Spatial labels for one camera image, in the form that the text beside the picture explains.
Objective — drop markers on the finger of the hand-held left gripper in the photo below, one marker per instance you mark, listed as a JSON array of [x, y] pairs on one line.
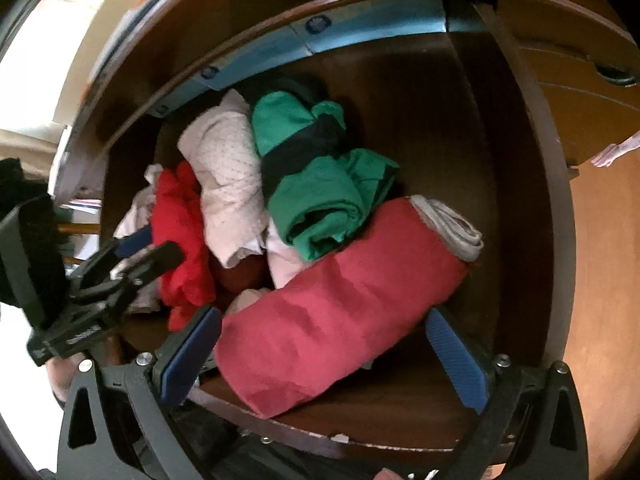
[[155, 257], [132, 241]]

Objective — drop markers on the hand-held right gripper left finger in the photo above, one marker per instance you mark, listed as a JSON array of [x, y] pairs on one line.
[[192, 355]]

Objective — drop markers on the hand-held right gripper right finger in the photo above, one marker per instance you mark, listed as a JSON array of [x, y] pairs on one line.
[[457, 360]]

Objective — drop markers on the bright red fleece underwear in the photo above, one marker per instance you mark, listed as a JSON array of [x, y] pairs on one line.
[[177, 240]]

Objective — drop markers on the pale pink lace underwear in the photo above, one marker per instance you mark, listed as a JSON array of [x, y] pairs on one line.
[[142, 200]]

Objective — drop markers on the pink dotted underwear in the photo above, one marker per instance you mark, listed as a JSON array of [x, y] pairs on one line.
[[225, 185]]

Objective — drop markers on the pale pink long underwear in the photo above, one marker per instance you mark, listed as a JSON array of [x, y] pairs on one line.
[[282, 265]]

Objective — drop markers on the dark red underwear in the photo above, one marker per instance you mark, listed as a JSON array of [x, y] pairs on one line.
[[325, 320]]

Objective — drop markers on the green and black underwear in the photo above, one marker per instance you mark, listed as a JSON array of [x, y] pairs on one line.
[[310, 210]]

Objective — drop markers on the wooden drawer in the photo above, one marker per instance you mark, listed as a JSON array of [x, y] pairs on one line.
[[425, 135]]

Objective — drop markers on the blue paper drawer liner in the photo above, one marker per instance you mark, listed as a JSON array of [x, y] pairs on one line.
[[350, 22]]

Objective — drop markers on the wooden desk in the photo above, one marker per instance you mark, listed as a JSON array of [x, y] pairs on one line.
[[200, 35]]

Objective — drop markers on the pale pink cloth piece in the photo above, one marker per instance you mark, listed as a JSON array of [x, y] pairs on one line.
[[615, 152]]

